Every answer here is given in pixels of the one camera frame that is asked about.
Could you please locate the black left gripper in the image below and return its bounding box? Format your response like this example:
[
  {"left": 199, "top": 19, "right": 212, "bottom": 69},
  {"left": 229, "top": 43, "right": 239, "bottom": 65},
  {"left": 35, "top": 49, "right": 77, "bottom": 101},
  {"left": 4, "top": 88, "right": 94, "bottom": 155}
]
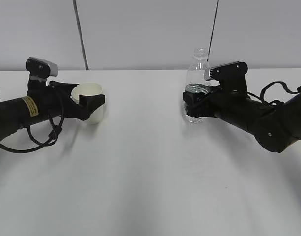
[{"left": 26, "top": 78, "right": 106, "bottom": 121}]

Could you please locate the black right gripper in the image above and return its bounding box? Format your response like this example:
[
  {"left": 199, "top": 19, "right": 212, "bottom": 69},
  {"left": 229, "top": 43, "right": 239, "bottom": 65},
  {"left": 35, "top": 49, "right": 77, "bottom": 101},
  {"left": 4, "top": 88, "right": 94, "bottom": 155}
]
[{"left": 183, "top": 75, "right": 251, "bottom": 120}]

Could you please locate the white paper cup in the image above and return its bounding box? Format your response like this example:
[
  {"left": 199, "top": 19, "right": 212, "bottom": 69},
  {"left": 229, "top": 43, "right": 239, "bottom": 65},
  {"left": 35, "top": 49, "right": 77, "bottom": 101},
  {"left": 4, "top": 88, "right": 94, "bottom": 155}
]
[{"left": 71, "top": 82, "right": 106, "bottom": 125}]

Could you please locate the clear green-label water bottle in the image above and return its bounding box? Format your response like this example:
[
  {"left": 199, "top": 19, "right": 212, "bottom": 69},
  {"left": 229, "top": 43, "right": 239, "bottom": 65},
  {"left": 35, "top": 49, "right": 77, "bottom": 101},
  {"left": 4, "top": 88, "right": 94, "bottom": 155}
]
[{"left": 183, "top": 47, "right": 211, "bottom": 123}]

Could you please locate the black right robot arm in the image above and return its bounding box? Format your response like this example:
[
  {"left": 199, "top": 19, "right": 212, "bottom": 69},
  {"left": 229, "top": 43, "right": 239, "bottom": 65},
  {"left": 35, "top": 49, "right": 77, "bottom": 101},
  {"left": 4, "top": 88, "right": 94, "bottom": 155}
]
[{"left": 183, "top": 75, "right": 301, "bottom": 153}]

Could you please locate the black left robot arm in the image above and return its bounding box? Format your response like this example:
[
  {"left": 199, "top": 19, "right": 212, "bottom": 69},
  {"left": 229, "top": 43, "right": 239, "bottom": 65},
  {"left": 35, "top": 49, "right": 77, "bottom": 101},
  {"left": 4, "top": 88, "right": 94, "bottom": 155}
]
[{"left": 0, "top": 80, "right": 106, "bottom": 142}]

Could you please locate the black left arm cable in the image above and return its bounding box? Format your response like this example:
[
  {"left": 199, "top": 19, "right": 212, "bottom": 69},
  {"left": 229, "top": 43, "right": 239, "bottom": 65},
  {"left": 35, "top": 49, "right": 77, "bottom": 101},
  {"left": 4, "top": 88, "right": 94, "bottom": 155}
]
[{"left": 0, "top": 82, "right": 66, "bottom": 153}]

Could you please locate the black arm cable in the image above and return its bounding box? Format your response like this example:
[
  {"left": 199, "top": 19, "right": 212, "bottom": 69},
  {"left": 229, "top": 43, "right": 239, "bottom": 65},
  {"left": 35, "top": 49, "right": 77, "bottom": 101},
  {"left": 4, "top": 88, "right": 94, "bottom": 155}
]
[
  {"left": 247, "top": 81, "right": 301, "bottom": 105},
  {"left": 0, "top": 82, "right": 66, "bottom": 153}
]

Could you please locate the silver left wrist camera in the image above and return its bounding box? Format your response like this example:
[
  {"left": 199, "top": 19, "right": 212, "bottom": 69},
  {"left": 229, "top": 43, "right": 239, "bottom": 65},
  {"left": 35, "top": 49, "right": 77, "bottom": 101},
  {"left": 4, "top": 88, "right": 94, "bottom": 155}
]
[{"left": 26, "top": 57, "right": 58, "bottom": 80}]

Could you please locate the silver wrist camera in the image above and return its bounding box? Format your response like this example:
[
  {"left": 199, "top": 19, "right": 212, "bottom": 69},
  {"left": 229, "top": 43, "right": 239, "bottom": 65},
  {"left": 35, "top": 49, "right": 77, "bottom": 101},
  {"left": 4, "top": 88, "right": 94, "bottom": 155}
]
[
  {"left": 204, "top": 61, "right": 248, "bottom": 81},
  {"left": 26, "top": 57, "right": 58, "bottom": 80}
]

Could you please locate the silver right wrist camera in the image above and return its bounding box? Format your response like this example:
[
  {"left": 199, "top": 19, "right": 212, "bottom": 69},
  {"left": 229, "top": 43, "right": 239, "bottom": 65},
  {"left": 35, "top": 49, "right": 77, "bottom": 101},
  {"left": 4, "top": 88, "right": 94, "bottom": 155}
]
[{"left": 204, "top": 61, "right": 248, "bottom": 81}]

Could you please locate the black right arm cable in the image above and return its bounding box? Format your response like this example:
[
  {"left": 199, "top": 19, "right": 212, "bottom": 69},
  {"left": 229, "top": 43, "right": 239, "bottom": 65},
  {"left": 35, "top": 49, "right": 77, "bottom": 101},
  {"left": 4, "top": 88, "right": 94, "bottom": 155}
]
[{"left": 247, "top": 81, "right": 301, "bottom": 105}]

